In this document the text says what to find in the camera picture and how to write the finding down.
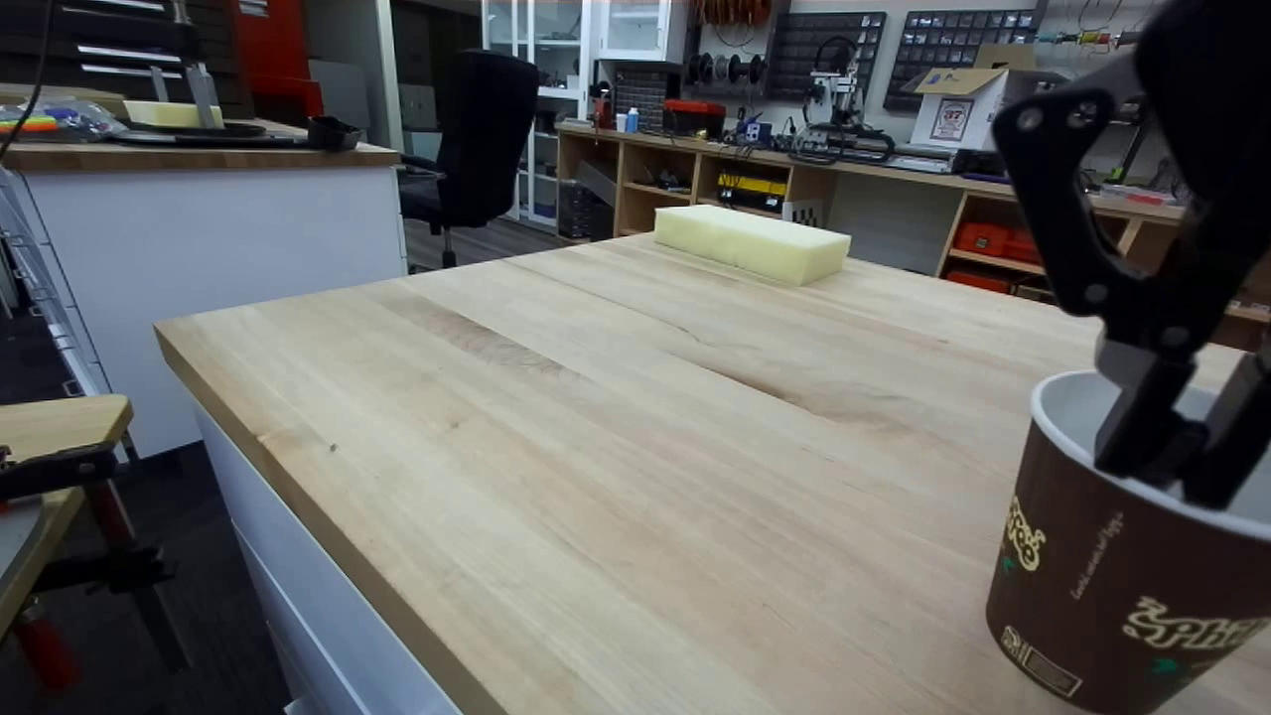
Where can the white counter with wooden top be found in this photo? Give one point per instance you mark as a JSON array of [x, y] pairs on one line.
[[202, 265]]

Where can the wooden workbench shelving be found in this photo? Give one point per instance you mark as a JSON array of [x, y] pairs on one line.
[[901, 212]]

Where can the yellow black tool case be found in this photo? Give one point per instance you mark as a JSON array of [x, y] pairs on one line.
[[753, 188]]

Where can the white cardboard box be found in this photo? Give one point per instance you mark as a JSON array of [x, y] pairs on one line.
[[958, 113]]

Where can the black office chair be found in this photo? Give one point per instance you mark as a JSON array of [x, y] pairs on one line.
[[481, 133]]

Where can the red cabinet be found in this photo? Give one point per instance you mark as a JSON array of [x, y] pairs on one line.
[[281, 62]]

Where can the pale yellow foam block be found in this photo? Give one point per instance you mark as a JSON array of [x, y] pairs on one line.
[[757, 245]]

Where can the red black toolbox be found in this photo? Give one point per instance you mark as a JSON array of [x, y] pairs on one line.
[[692, 117]]

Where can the white table base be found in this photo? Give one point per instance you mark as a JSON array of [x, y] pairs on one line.
[[320, 596]]

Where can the black tool wall panel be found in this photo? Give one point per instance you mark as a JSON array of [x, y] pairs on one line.
[[822, 44], [954, 40]]

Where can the black shelf rack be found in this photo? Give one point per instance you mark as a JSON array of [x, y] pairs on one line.
[[123, 62]]

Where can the brown paper cup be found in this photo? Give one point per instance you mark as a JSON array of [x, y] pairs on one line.
[[1098, 596]]

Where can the red storage bins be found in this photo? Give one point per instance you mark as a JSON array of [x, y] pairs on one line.
[[995, 240]]

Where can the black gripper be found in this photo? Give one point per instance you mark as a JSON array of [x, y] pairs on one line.
[[1215, 106]]

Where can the beige flat box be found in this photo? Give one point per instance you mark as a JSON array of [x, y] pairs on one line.
[[164, 117]]

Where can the wooden sawhorse with clamps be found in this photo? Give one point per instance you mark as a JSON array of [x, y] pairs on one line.
[[62, 438]]

